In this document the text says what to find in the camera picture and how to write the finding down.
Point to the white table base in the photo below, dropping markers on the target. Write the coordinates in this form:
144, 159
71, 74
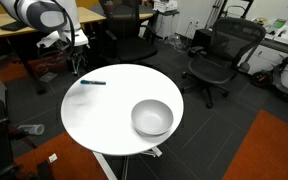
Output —
104, 165

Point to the teal and white marker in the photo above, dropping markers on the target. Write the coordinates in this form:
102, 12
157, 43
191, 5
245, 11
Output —
94, 82

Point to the black mesh office chair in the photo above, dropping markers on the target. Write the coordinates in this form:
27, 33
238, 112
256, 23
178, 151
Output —
214, 66

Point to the small white card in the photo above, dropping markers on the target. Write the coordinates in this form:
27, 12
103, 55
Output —
52, 158

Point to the grey power strip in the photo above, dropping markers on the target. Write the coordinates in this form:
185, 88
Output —
48, 77

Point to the metal tripod stand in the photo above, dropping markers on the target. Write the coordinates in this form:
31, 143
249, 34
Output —
214, 13

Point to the black electric scooter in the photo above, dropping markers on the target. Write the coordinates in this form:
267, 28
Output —
284, 80

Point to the white workbench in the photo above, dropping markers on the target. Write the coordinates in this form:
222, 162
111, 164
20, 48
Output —
267, 60

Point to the white bowl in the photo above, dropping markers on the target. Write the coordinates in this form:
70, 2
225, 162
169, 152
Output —
152, 116

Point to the white cabinet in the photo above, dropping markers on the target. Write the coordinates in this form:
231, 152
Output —
165, 25

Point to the clear plastic cup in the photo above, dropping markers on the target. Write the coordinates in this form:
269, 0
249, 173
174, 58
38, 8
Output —
32, 129

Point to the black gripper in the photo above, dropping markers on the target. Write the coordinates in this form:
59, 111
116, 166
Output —
77, 55

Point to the black padded office chair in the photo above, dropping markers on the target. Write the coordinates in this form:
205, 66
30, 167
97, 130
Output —
130, 46

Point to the black keyboard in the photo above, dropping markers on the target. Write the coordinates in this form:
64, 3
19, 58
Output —
12, 26

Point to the black computer tower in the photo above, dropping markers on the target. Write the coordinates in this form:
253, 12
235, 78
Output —
202, 38

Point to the green box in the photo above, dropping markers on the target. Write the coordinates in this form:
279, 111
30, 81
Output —
279, 23

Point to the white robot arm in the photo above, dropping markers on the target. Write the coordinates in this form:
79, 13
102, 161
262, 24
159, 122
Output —
30, 11

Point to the white printer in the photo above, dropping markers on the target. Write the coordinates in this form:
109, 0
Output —
164, 5

